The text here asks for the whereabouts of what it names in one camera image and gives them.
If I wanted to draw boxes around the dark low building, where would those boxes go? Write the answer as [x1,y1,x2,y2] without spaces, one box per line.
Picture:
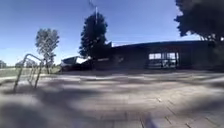
[79,39,224,72]

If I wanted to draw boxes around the large dark tree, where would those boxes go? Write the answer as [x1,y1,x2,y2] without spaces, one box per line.
[173,0,224,43]

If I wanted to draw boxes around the metal bicycle rack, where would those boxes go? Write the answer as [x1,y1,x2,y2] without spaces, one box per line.
[12,53,45,93]

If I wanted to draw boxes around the small building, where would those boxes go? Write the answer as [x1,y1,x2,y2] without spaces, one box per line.
[59,55,88,72]

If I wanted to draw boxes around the grey paved path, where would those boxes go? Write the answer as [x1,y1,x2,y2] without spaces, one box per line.
[0,70,224,128]

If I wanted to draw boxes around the tall dark tree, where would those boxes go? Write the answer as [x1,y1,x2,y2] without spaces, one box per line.
[78,12,109,61]

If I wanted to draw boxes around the grass strip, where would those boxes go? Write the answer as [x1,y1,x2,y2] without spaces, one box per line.
[0,66,63,78]

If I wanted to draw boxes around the small thin tree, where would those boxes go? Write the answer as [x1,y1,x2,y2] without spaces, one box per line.
[34,28,61,74]

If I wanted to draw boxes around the pole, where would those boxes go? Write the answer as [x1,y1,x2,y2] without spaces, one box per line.
[94,5,99,25]

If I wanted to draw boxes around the robot's own part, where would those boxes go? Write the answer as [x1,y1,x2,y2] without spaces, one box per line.
[143,114,156,128]

